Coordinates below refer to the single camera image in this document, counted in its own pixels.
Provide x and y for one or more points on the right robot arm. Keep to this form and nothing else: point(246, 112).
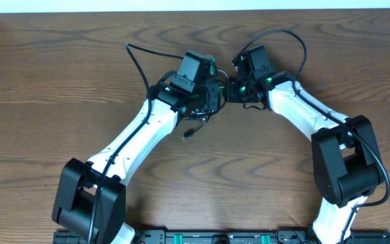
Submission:
point(347, 165)

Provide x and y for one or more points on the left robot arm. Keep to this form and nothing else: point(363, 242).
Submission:
point(91, 196)

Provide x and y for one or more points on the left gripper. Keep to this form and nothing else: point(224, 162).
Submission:
point(217, 99)

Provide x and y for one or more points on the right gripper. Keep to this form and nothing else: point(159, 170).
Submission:
point(232, 96)

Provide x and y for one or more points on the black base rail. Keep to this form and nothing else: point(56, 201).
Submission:
point(284, 235)

